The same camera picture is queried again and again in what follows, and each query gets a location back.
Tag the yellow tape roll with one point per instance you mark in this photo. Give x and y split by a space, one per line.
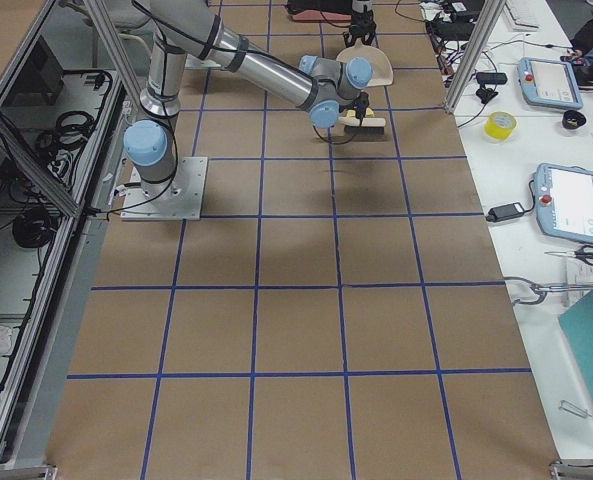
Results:
500 125

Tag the black scissors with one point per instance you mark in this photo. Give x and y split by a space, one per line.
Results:
583 253

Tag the beige brush black bristles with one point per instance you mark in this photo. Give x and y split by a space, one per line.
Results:
370 124

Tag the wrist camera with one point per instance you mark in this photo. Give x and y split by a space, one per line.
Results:
361 105

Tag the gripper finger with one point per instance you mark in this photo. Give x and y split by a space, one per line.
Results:
369 38
348 39

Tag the beige plastic dustpan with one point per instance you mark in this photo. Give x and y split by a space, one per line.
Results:
382 70

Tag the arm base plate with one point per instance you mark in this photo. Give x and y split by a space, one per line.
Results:
182 200
194 63

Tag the blue teach pendant near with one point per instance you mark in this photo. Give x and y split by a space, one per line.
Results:
564 202

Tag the black power adapter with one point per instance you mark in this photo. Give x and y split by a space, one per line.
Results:
505 212

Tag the small black bowl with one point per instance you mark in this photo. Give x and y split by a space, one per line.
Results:
573 120

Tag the blue teach pendant far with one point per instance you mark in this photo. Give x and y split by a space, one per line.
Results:
549 83

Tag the blue teach pendant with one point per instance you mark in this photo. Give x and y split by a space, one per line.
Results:
564 202
549 83

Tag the bin with black bag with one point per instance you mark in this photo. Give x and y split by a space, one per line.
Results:
336 11

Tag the aluminium frame post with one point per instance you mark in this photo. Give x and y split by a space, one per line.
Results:
487 20

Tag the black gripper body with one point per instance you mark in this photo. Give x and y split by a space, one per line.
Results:
359 22

